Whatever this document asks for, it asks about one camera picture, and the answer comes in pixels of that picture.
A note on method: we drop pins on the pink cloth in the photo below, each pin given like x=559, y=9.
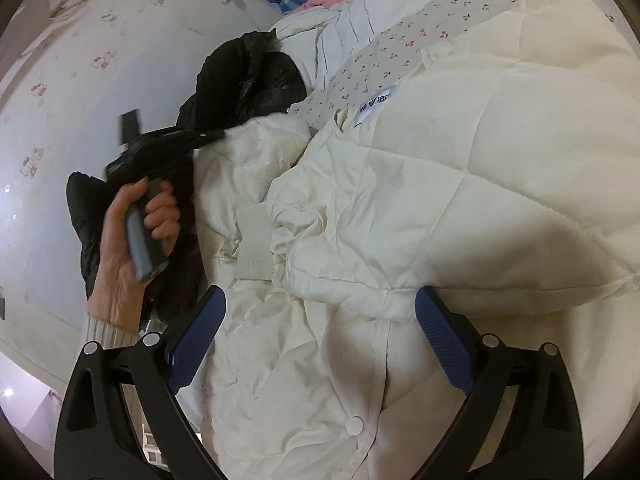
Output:
x=325, y=0

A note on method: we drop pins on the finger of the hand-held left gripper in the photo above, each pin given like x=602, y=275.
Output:
x=207, y=137

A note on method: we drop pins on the person's left forearm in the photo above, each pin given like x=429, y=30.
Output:
x=107, y=332

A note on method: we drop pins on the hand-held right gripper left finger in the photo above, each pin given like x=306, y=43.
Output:
x=197, y=335

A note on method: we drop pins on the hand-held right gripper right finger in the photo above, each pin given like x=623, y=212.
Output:
x=442, y=340

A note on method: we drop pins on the white quilted blanket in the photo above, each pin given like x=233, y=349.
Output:
x=450, y=185

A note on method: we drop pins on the person's left hand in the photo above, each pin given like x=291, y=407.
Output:
x=112, y=270

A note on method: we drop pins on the black puffer jacket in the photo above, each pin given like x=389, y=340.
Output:
x=240, y=85

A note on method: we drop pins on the floral bed sheet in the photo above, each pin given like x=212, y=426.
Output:
x=400, y=45

